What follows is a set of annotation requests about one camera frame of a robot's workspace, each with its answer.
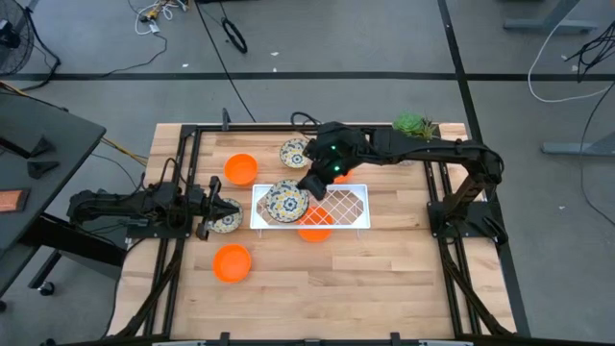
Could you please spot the black wedge stand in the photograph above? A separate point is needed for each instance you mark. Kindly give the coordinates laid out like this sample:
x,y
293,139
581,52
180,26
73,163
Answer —
x,y
42,146
42,169

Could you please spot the black desk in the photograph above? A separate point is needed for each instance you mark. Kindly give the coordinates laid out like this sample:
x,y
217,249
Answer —
x,y
48,134

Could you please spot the black floor fan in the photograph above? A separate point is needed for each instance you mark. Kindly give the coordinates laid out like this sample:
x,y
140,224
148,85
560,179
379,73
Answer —
x,y
8,37

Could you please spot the orange flat item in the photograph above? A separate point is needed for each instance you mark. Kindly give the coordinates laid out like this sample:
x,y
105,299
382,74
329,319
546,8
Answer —
x,y
10,201

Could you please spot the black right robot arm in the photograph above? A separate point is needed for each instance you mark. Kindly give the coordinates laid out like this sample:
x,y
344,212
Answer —
x,y
432,149

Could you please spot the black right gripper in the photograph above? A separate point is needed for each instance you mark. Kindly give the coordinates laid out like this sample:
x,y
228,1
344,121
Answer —
x,y
336,158

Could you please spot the grey desk foot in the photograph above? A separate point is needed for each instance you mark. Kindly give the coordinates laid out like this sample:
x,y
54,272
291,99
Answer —
x,y
576,148

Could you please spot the yellow patterned ceramic bowl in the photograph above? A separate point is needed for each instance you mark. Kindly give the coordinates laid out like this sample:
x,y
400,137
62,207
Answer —
x,y
292,154
287,202
230,225

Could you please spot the orange plastic bowl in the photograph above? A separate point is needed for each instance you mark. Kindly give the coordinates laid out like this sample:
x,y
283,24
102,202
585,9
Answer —
x,y
314,235
347,178
232,263
240,169

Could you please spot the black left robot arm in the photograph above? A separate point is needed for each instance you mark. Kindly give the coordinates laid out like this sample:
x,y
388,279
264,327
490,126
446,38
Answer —
x,y
120,204

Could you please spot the succulent in white patterned pot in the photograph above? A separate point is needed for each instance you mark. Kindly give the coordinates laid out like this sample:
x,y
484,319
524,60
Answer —
x,y
408,124

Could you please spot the grey desk leg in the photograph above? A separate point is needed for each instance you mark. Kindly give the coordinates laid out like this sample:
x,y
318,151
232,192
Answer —
x,y
543,26

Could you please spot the black aluminium table frame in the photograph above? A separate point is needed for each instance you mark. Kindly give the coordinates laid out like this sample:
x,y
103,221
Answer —
x,y
264,128

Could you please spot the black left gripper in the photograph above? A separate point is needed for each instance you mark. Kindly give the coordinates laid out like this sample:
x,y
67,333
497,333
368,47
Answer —
x,y
206,211

